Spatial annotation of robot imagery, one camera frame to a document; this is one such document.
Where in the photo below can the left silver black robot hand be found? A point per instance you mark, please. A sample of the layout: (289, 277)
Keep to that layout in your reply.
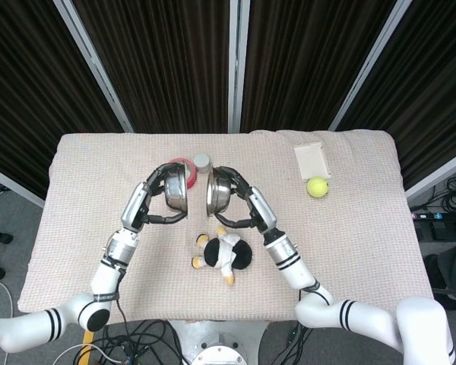
(135, 207)

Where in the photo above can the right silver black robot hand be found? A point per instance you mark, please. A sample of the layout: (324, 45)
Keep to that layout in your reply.
(262, 209)

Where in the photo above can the stainless steel bowl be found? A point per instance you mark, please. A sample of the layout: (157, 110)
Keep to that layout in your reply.
(176, 192)
(219, 192)

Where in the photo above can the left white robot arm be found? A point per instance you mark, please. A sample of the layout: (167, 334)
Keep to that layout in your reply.
(106, 273)

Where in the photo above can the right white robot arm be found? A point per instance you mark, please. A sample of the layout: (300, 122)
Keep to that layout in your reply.
(292, 266)

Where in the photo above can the black white plush toy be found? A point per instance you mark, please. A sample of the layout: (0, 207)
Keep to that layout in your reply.
(241, 254)

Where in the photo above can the beige waffle-weave table cloth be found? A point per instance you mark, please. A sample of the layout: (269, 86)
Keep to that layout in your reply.
(99, 171)

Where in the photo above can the yellow-green tennis ball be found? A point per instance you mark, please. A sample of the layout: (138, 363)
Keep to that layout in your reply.
(318, 187)

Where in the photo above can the red tape roll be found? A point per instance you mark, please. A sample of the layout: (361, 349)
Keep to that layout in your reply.
(192, 178)

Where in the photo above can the white shallow tray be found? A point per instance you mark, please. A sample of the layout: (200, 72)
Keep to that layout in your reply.
(311, 159)

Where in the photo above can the small grey lidded jar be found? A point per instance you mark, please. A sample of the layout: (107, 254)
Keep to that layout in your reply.
(201, 160)

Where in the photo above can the white robot torso base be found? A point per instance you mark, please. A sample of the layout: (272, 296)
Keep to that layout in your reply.
(218, 342)

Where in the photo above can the dark ribbed partition panel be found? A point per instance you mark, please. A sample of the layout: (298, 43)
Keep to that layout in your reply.
(308, 64)
(163, 64)
(433, 95)
(23, 95)

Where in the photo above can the black foot pedal unit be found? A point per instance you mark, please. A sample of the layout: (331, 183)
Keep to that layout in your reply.
(444, 230)

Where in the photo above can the aluminium partition base rail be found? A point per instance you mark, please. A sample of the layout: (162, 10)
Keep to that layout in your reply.
(11, 184)
(441, 173)

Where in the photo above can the aluminium partition post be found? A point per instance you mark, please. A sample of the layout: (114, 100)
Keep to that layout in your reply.
(368, 64)
(95, 68)
(238, 64)

